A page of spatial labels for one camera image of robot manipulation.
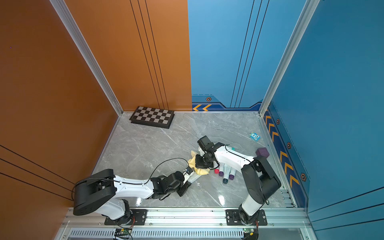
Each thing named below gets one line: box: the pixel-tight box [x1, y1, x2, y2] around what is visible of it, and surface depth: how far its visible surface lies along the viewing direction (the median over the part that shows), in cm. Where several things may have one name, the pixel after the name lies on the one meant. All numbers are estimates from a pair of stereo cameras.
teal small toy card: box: [249, 132, 261, 142], surface depth 105 cm
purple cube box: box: [255, 147, 270, 159], surface depth 94 cm
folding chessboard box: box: [129, 106, 175, 129], surface depth 115 cm
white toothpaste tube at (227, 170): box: [222, 163, 232, 184], surface depth 88 cm
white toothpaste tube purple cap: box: [229, 166, 237, 180], surface depth 87 cm
